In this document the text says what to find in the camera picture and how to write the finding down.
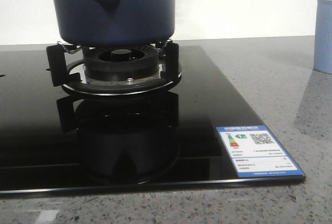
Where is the dark blue cooking pot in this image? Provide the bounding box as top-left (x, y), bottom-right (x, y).
top-left (53, 0), bottom-right (175, 47)

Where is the blue white energy label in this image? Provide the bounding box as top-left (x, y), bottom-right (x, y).
top-left (216, 125), bottom-right (304, 178)

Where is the light blue ribbed cup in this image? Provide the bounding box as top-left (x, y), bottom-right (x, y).
top-left (314, 0), bottom-right (331, 74)

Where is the black glass gas cooktop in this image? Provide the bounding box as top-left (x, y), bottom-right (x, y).
top-left (1, 46), bottom-right (306, 198)

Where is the black metal pot support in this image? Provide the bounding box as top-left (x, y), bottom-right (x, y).
top-left (46, 40), bottom-right (182, 97)

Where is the black gas burner head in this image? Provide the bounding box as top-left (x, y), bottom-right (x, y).
top-left (84, 45), bottom-right (159, 81)

